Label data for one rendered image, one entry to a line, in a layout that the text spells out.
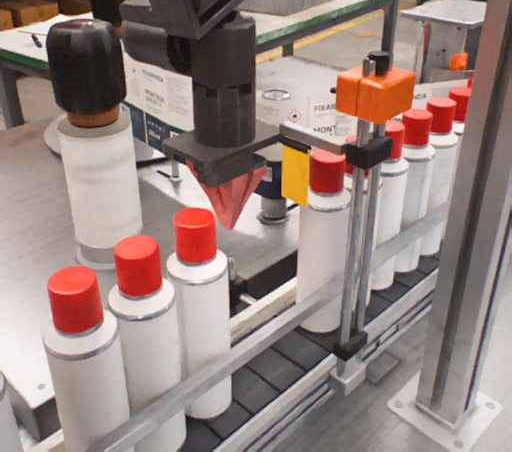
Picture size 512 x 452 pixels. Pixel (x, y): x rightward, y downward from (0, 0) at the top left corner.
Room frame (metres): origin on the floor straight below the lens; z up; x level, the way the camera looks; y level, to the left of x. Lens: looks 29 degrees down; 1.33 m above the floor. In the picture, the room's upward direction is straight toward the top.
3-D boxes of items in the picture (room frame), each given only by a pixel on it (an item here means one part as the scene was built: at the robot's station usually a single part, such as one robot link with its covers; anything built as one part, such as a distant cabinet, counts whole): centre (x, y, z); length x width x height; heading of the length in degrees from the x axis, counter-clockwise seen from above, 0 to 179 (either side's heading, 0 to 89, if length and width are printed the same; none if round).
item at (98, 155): (0.66, 0.19, 1.03); 0.09 x 0.09 x 0.30
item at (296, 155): (0.47, -0.03, 1.09); 0.03 x 0.01 x 0.06; 45
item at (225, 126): (0.52, 0.03, 1.13); 0.10 x 0.07 x 0.07; 136
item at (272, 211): (0.75, -0.03, 0.97); 0.05 x 0.05 x 0.19
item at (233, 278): (0.55, 0.03, 0.89); 0.03 x 0.03 x 0.12; 45
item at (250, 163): (0.51, 0.04, 1.06); 0.07 x 0.07 x 0.09; 46
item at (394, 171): (0.60, -0.14, 0.98); 0.05 x 0.05 x 0.20
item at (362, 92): (0.45, -0.07, 1.05); 0.10 x 0.04 x 0.33; 45
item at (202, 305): (0.41, 0.05, 0.98); 0.05 x 0.05 x 0.20
